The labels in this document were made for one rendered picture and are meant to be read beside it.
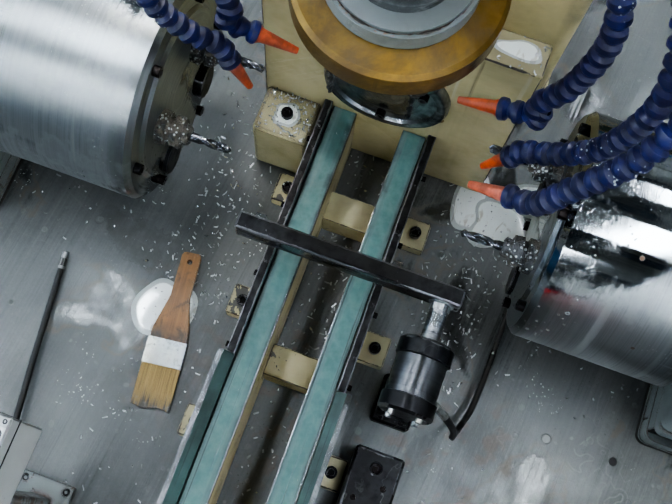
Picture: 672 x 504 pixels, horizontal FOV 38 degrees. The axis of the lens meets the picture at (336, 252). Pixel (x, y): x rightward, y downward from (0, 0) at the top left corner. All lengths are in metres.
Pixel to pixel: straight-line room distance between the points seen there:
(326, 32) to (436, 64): 0.09
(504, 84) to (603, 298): 0.24
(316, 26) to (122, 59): 0.26
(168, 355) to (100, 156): 0.33
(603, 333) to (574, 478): 0.32
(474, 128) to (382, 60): 0.39
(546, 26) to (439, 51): 0.38
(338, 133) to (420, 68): 0.44
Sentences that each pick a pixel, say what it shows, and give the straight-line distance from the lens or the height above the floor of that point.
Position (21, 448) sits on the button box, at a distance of 1.00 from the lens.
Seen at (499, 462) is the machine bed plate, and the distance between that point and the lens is 1.24.
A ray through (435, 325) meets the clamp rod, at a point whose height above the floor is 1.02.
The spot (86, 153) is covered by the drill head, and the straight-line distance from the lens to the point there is 1.01.
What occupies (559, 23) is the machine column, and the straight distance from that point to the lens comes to 1.13.
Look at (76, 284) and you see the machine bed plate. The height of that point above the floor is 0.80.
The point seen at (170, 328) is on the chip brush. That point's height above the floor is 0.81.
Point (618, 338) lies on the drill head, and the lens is 0.99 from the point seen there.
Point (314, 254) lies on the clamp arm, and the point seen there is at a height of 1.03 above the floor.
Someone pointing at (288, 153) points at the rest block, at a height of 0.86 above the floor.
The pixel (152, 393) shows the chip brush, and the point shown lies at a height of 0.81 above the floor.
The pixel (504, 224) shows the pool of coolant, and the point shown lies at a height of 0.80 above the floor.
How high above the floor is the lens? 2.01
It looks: 74 degrees down
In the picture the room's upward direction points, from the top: 9 degrees clockwise
